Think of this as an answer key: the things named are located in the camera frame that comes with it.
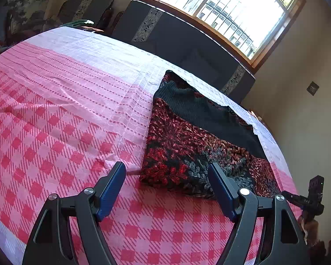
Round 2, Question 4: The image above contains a painted folding screen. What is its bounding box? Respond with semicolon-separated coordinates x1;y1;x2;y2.
6;0;49;35

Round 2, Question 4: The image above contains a dark blue sofa headboard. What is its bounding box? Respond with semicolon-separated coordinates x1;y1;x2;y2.
112;0;255;104

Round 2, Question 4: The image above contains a red black patterned knit sweater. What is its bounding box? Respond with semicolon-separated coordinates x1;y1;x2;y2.
140;70;280;199

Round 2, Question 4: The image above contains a pink checked bed sheet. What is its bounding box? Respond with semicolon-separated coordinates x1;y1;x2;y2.
0;27;296;264

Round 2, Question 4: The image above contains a right hand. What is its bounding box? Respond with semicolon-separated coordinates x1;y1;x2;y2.
298;215;319;247

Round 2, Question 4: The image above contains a dark wall switch plate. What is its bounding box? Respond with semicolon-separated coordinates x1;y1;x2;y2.
307;81;319;96

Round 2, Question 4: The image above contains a dark square cushion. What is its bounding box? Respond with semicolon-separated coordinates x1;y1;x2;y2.
181;49;219;84

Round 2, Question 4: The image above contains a green clothes hanger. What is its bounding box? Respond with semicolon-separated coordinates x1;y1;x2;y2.
62;19;94;28

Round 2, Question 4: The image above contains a dark cushioned armchair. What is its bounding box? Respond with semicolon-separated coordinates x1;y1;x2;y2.
57;0;114;30

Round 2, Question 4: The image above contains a wooden framed window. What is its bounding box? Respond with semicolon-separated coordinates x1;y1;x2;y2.
140;0;306;74

